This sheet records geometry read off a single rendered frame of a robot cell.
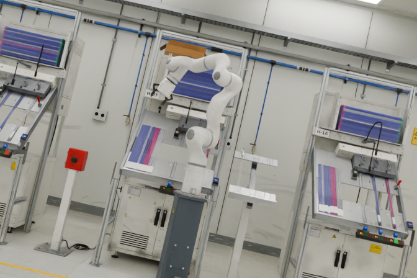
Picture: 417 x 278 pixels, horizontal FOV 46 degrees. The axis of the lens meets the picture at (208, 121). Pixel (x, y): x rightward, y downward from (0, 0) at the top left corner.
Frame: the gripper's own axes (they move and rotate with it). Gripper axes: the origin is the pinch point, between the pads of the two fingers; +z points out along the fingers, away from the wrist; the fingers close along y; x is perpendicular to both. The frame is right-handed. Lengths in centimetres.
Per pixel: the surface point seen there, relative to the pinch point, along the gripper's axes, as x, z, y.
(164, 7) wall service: -218, -97, 11
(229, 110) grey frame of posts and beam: -58, -34, -67
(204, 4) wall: -228, -133, -23
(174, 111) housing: -67, -5, -32
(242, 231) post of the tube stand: -3, 37, -114
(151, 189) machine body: -51, 56, -52
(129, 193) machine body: -53, 69, -41
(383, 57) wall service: -136, -199, -199
